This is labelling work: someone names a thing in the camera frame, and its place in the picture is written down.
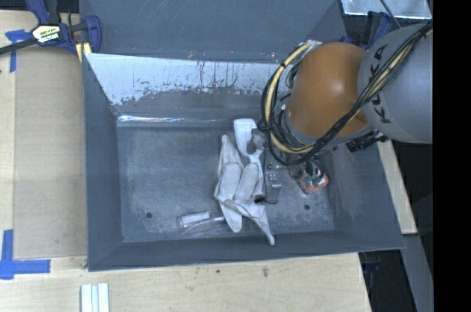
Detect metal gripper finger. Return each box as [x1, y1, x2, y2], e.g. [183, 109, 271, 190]
[265, 172, 283, 205]

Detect white cloth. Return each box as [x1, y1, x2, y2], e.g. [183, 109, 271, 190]
[213, 135, 276, 247]

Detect grey metal bin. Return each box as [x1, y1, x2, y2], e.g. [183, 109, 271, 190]
[77, 0, 406, 272]

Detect pale wood board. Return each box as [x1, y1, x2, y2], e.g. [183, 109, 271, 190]
[13, 45, 89, 260]

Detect black cylinder on white bracket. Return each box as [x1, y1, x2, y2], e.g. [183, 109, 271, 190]
[345, 130, 388, 153]

